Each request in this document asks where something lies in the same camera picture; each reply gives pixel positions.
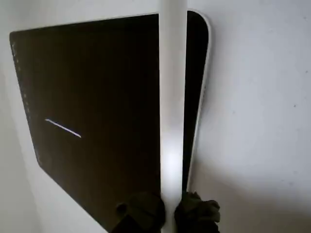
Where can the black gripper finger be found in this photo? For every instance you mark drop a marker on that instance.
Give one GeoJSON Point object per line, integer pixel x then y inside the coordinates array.
{"type": "Point", "coordinates": [143, 213]}
{"type": "Point", "coordinates": [198, 213]}

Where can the white stylus pencil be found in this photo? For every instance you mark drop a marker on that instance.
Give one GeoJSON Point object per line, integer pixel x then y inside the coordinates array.
{"type": "Point", "coordinates": [172, 97]}

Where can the black screen silver tablet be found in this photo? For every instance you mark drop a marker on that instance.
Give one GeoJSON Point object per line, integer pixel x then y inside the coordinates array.
{"type": "Point", "coordinates": [97, 85]}

